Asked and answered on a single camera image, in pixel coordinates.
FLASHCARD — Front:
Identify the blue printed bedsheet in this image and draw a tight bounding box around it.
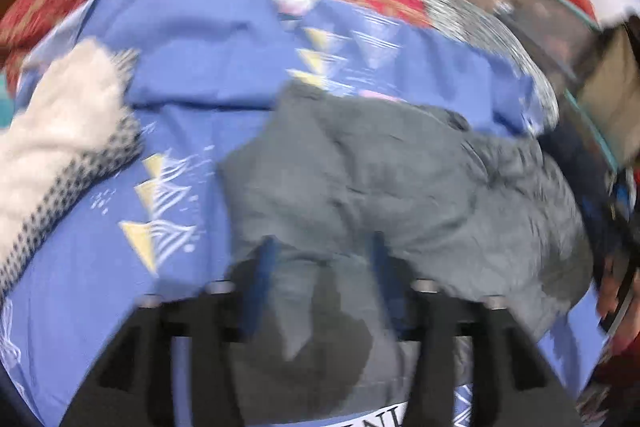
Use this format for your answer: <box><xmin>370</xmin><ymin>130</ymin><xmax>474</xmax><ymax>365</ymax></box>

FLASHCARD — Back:
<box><xmin>0</xmin><ymin>0</ymin><xmax>617</xmax><ymax>427</ymax></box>

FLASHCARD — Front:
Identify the white fleece cloth dotted edge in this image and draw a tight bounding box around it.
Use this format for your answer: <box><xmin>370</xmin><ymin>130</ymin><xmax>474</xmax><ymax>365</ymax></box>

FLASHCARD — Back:
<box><xmin>0</xmin><ymin>38</ymin><xmax>145</xmax><ymax>294</ymax></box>

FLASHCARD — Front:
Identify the cardboard box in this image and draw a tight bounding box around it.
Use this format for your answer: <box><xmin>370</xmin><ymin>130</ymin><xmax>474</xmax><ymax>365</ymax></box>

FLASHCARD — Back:
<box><xmin>575</xmin><ymin>26</ymin><xmax>640</xmax><ymax>164</ymax></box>

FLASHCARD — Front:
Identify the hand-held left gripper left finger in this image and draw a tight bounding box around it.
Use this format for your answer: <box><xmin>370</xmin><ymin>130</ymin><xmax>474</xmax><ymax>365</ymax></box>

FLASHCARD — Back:
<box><xmin>60</xmin><ymin>236</ymin><xmax>277</xmax><ymax>427</ymax></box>

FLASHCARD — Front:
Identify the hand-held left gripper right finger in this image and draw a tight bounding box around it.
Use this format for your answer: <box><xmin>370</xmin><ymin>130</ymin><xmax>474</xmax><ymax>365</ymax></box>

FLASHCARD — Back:
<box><xmin>369</xmin><ymin>231</ymin><xmax>585</xmax><ymax>427</ymax></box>

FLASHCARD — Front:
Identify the person's right hand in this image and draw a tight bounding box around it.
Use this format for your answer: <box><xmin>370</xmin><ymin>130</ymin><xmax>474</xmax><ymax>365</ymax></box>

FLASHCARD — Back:
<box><xmin>595</xmin><ymin>252</ymin><xmax>637</xmax><ymax>325</ymax></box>

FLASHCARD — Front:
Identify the person's right forearm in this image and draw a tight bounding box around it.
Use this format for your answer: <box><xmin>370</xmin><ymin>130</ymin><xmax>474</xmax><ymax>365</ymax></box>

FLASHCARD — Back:
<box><xmin>592</xmin><ymin>329</ymin><xmax>640</xmax><ymax>390</ymax></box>

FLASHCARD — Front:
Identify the dark navy cloth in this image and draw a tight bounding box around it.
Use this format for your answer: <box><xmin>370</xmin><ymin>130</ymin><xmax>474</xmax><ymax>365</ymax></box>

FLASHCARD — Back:
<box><xmin>537</xmin><ymin>122</ymin><xmax>622</xmax><ymax>259</ymax></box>

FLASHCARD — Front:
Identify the glass table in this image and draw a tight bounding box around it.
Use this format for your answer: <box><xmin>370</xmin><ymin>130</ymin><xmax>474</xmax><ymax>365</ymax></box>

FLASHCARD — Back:
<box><xmin>500</xmin><ymin>0</ymin><xmax>640</xmax><ymax>172</ymax></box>

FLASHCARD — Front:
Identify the grey puffer jacket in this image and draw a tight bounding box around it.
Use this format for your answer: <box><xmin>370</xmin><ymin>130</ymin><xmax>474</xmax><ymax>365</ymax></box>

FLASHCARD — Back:
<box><xmin>217</xmin><ymin>82</ymin><xmax>596</xmax><ymax>418</ymax></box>

